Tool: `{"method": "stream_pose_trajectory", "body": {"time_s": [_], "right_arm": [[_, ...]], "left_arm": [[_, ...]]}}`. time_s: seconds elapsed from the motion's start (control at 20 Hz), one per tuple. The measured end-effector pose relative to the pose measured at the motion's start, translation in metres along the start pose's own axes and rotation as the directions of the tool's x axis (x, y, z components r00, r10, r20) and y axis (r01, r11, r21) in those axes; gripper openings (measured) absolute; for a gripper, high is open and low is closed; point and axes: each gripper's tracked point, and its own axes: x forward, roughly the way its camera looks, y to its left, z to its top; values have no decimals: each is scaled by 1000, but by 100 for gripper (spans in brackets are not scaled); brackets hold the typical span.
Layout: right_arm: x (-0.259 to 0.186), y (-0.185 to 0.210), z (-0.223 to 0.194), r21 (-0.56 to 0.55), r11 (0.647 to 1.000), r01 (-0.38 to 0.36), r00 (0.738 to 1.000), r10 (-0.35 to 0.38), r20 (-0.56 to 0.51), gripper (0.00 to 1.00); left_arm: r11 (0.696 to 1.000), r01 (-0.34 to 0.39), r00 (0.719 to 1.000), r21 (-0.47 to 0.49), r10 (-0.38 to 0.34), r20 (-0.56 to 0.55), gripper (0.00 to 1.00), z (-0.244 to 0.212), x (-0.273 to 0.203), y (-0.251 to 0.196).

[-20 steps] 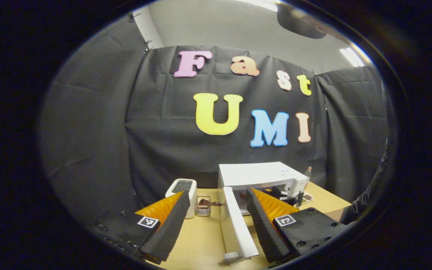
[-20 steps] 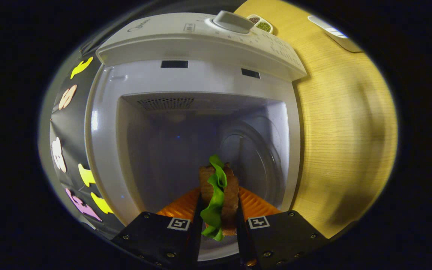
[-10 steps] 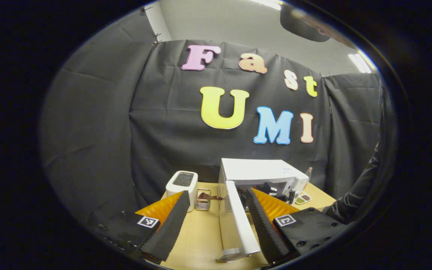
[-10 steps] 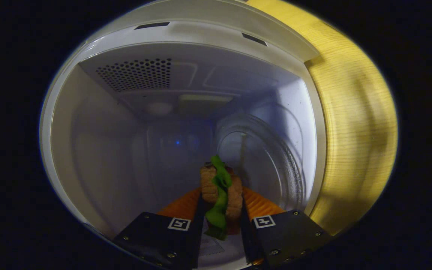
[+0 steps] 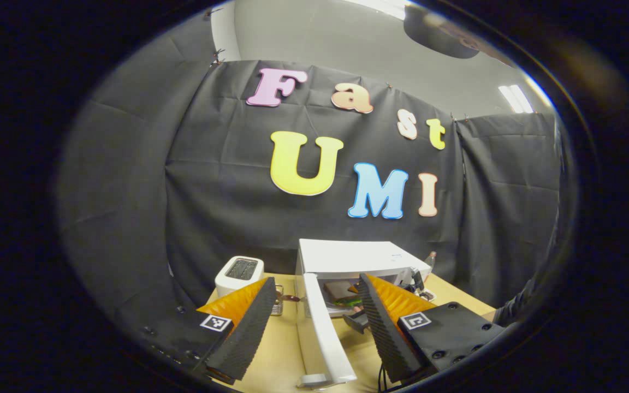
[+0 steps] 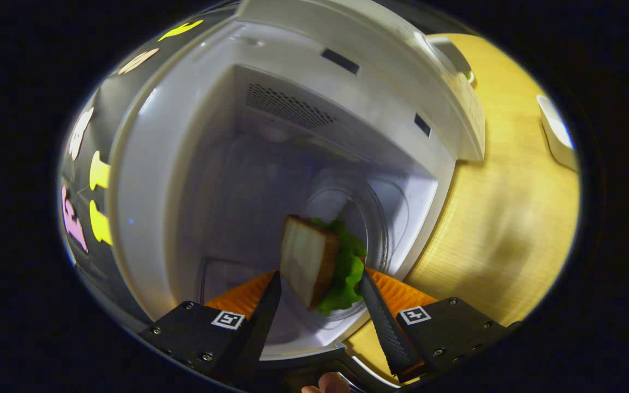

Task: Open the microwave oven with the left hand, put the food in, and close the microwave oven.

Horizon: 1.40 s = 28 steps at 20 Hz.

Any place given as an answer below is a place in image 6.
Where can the glass microwave turntable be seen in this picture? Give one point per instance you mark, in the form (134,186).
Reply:
(374,218)

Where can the white rectangular tray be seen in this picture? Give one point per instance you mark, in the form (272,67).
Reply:
(557,134)

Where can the white microwave oven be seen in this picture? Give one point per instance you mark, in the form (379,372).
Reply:
(194,164)

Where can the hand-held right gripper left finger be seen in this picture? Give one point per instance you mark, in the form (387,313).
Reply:
(262,322)

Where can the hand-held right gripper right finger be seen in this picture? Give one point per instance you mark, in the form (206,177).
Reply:
(383,322)

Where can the bread and lettuce sandwich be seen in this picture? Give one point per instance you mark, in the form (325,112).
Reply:
(306,256)

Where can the black backdrop cloth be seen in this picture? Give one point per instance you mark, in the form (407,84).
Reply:
(93,125)

